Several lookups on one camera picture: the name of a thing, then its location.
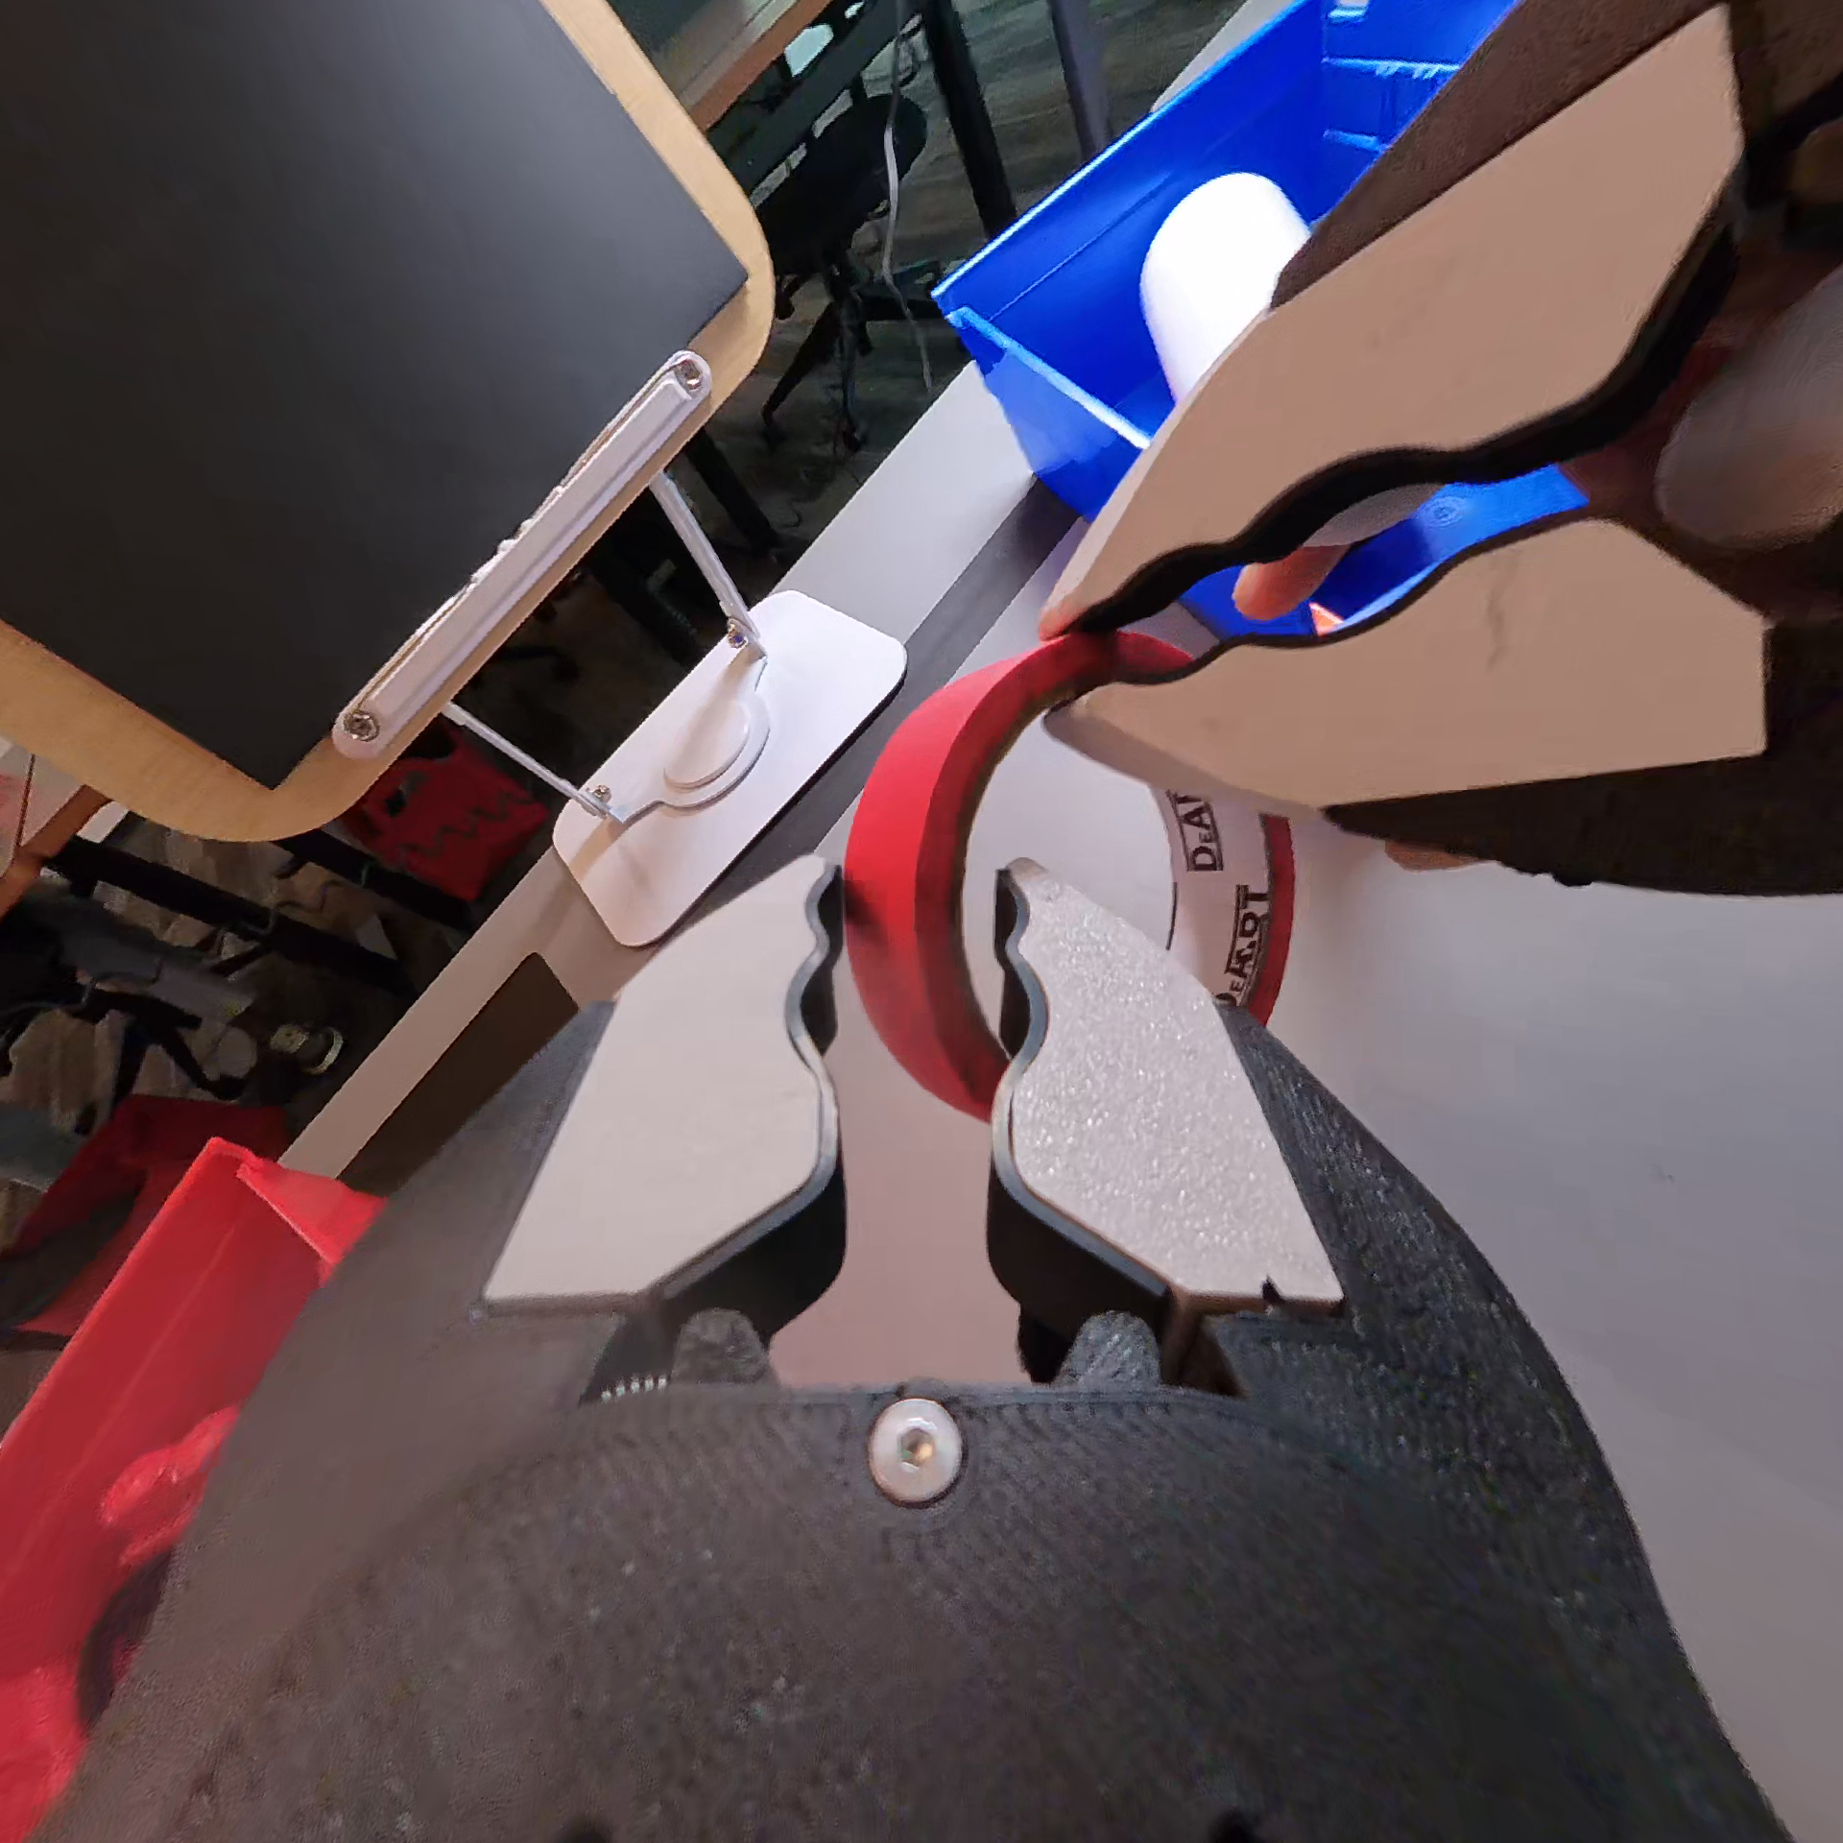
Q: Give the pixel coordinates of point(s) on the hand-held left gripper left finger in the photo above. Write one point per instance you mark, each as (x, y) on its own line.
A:
(677, 1109)

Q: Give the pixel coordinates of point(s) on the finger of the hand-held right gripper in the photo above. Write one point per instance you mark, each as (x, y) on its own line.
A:
(1442, 331)
(1514, 677)

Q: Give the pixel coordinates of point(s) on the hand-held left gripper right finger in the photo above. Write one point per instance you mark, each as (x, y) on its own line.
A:
(1151, 1137)

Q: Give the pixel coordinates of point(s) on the red tape roll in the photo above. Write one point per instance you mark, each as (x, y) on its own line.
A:
(901, 864)

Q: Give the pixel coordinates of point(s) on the white tape roll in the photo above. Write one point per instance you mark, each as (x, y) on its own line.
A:
(1209, 275)

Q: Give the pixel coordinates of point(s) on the white metal panel stand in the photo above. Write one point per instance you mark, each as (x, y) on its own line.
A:
(748, 763)

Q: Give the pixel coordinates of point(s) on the blue plastic bin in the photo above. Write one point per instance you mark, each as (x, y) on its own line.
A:
(1066, 288)

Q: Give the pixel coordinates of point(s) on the red plastic crate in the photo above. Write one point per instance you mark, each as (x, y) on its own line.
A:
(433, 806)

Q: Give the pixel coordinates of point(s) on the black office chair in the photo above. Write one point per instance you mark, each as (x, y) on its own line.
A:
(836, 217)

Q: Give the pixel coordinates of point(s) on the red plastic bin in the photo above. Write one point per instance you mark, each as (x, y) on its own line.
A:
(115, 1369)

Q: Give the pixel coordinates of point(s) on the black panel with wooden frame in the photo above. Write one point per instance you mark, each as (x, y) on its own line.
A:
(288, 361)

